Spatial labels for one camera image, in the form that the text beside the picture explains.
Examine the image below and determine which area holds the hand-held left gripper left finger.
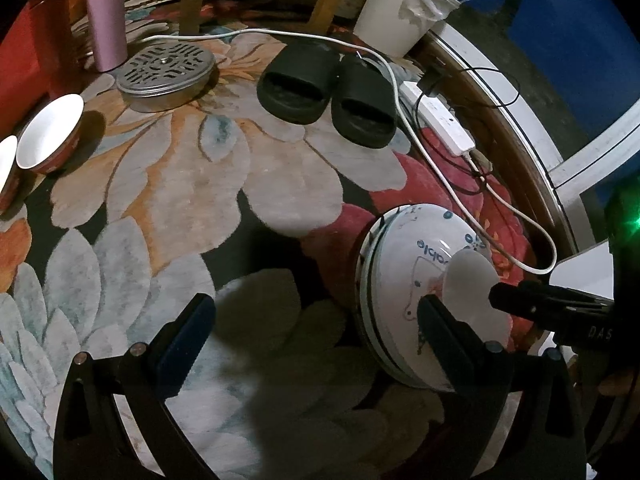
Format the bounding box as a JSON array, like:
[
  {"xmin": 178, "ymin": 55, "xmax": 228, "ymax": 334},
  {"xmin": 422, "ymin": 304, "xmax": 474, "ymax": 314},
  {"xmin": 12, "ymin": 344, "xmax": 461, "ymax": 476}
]
[{"xmin": 52, "ymin": 292, "xmax": 217, "ymax": 480}]

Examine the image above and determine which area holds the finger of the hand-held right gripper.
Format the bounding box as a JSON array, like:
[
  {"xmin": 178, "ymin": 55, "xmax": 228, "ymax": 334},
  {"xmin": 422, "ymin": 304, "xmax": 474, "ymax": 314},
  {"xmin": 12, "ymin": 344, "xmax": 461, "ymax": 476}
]
[{"xmin": 488, "ymin": 281, "xmax": 616, "ymax": 324}]

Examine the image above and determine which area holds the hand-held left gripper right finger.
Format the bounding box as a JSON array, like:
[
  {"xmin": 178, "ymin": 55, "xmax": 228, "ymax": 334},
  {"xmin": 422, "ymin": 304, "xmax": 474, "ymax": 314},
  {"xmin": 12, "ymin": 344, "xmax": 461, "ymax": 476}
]
[{"xmin": 416, "ymin": 295, "xmax": 586, "ymax": 480}]

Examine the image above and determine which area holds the person's right hand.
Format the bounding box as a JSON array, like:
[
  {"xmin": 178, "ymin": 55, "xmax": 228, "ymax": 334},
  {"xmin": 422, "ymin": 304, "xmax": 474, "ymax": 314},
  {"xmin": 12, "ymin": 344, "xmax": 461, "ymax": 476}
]
[{"xmin": 597, "ymin": 367, "xmax": 640, "ymax": 397}]

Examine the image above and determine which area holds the white power strip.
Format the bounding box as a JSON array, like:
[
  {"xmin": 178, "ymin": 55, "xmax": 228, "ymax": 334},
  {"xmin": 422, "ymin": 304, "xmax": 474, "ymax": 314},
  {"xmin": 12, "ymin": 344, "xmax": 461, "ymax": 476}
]
[{"xmin": 400, "ymin": 80, "xmax": 476, "ymax": 157}]

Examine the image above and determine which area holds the black charger plug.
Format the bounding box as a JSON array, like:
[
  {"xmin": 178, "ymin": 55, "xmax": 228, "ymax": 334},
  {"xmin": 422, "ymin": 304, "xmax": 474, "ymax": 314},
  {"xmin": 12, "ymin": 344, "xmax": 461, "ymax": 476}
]
[{"xmin": 417, "ymin": 62, "xmax": 448, "ymax": 98}]

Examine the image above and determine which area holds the black slipper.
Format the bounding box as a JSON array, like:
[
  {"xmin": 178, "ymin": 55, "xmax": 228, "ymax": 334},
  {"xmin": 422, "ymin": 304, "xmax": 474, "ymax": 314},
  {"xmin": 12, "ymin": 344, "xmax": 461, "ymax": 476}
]
[
  {"xmin": 330, "ymin": 55, "xmax": 399, "ymax": 149},
  {"xmin": 256, "ymin": 42, "xmax": 343, "ymax": 125}
]

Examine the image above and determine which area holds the red bowl white inside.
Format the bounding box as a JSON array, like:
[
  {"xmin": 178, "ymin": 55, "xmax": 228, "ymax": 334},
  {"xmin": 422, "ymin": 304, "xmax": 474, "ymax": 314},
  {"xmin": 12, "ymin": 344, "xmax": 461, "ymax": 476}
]
[
  {"xmin": 0, "ymin": 135, "xmax": 22, "ymax": 211},
  {"xmin": 15, "ymin": 94, "xmax": 85, "ymax": 176}
]

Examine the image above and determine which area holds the blue door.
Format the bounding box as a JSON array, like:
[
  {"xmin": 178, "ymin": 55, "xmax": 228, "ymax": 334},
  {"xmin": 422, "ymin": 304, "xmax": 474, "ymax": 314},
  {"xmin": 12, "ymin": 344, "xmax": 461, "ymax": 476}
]
[{"xmin": 442, "ymin": 0, "xmax": 640, "ymax": 171}]

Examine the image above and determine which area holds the round perforated metal tin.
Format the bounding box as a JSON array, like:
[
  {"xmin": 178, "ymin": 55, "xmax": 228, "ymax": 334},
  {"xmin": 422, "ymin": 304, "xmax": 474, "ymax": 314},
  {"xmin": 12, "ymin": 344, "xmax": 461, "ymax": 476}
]
[{"xmin": 116, "ymin": 42, "xmax": 217, "ymax": 113}]

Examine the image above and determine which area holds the white bucket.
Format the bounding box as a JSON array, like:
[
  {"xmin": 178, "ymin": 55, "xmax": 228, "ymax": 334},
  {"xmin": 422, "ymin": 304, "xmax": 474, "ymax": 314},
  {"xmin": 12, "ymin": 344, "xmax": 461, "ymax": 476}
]
[{"xmin": 354, "ymin": 0, "xmax": 461, "ymax": 58}]

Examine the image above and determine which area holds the red bag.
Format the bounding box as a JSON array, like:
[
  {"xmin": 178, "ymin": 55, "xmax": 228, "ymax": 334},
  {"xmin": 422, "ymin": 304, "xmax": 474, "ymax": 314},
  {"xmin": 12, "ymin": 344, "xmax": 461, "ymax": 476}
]
[{"xmin": 0, "ymin": 0, "xmax": 91, "ymax": 131}]

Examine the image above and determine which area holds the pink tumbler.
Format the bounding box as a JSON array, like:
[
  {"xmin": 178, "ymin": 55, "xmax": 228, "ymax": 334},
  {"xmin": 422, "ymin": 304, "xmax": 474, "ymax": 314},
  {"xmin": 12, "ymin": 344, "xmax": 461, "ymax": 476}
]
[{"xmin": 86, "ymin": 0, "xmax": 128, "ymax": 73}]

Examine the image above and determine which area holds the white door frame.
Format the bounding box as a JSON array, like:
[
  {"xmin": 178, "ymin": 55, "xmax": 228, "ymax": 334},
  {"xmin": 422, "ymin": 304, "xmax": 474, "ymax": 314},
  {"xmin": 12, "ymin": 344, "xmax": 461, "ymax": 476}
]
[{"xmin": 430, "ymin": 0, "xmax": 640, "ymax": 206}]

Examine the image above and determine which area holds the white cable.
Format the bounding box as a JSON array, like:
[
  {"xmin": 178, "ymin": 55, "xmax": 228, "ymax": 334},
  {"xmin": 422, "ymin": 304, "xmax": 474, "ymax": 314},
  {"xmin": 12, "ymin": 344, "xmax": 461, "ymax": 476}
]
[{"xmin": 137, "ymin": 27, "xmax": 558, "ymax": 276}]

